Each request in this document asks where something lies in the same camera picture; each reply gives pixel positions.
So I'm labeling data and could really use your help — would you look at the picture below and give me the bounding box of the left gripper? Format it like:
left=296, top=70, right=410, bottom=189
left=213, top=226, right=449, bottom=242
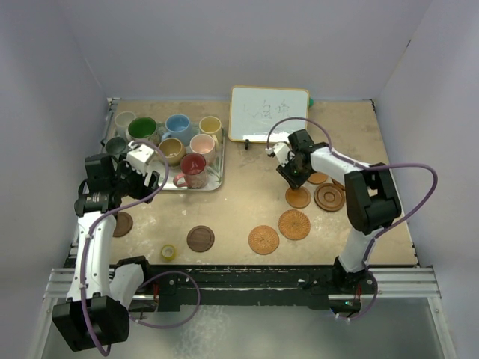
left=110, top=153, right=159, bottom=203

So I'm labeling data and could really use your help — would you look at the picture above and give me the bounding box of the light wood coaster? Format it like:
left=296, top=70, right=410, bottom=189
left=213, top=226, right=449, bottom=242
left=307, top=173, right=329, bottom=185
left=285, top=187, right=311, bottom=209

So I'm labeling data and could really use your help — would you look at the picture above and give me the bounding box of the grey stoneware cup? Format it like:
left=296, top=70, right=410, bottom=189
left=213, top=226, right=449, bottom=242
left=103, top=137, right=128, bottom=156

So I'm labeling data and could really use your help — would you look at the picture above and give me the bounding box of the ringed brown wood coaster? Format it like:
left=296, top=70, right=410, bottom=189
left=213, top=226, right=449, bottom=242
left=314, top=183, right=345, bottom=212

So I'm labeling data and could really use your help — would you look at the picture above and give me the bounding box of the floral serving tray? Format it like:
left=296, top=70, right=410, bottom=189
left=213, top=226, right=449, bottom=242
left=112, top=123, right=225, bottom=192

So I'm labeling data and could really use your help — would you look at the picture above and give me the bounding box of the dark walnut coaster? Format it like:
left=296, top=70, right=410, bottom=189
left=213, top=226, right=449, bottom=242
left=186, top=225, right=215, bottom=253
left=113, top=212, right=133, bottom=238

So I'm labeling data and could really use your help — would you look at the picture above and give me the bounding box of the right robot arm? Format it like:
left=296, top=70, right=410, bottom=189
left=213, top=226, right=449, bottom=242
left=266, top=129, right=402, bottom=292

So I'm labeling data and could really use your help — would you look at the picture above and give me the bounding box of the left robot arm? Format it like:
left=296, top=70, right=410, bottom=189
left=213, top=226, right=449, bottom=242
left=52, top=150, right=160, bottom=352

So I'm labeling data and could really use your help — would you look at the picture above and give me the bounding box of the woven rattan coaster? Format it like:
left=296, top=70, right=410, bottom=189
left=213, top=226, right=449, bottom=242
left=278, top=209, right=311, bottom=241
left=248, top=225, right=280, bottom=255

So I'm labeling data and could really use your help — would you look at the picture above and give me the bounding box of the green interior mug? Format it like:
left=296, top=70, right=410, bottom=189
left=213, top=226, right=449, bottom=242
left=128, top=117, right=159, bottom=145

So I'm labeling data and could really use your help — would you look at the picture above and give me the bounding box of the tan stoneware mug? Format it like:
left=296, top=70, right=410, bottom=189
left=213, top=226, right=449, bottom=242
left=159, top=138, right=186, bottom=167

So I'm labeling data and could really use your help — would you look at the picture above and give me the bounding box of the white mug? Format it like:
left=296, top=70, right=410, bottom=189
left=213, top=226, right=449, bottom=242
left=114, top=111, right=136, bottom=139

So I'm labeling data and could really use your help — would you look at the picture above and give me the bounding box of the red floral mug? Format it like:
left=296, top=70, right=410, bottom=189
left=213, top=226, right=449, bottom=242
left=173, top=153, right=208, bottom=189

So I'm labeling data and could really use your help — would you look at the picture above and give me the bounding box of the yellow-framed whiteboard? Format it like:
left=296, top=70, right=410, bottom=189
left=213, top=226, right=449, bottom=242
left=228, top=85, right=310, bottom=143

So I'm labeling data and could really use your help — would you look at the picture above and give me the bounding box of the light blue mug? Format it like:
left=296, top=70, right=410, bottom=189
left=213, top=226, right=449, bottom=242
left=162, top=114, right=193, bottom=146

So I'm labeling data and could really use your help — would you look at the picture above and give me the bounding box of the yellow tape roll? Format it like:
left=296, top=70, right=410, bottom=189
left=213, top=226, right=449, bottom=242
left=161, top=245, right=177, bottom=261

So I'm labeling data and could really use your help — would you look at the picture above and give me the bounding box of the pink mug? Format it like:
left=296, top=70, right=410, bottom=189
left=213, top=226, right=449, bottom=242
left=189, top=133, right=219, bottom=165

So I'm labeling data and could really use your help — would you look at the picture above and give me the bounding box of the pale yellow mug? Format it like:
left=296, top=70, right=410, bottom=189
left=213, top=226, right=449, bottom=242
left=199, top=116, right=222, bottom=141

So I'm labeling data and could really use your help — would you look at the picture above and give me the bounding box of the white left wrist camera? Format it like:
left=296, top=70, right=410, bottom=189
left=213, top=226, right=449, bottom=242
left=126, top=141, right=157, bottom=177

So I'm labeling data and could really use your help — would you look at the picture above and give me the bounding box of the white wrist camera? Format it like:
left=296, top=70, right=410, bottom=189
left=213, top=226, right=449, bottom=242
left=126, top=141, right=157, bottom=177
left=266, top=141, right=290, bottom=167

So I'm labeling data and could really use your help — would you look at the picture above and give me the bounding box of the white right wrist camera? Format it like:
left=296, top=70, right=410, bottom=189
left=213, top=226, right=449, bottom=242
left=266, top=141, right=290, bottom=167

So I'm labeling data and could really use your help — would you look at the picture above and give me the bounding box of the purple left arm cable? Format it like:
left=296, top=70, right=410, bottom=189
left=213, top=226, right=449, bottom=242
left=80, top=141, right=201, bottom=356

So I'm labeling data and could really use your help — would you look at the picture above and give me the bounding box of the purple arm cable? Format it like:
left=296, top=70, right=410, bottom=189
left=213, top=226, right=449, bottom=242
left=266, top=117, right=439, bottom=326
left=80, top=141, right=201, bottom=356

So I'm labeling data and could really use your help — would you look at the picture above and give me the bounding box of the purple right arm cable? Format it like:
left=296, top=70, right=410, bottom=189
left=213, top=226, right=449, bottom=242
left=266, top=117, right=439, bottom=326

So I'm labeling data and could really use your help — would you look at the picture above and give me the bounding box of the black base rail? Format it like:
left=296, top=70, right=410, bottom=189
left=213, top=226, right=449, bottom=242
left=129, top=265, right=377, bottom=312

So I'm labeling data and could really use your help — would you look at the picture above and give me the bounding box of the aluminium frame rail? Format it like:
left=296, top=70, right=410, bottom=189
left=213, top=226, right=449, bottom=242
left=43, top=268, right=442, bottom=299

